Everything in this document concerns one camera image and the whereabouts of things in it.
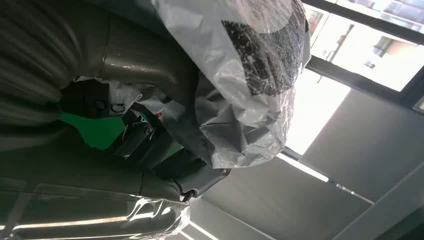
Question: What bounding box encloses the green conveyor belt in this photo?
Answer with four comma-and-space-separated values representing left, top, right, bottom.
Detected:
58, 111, 184, 158

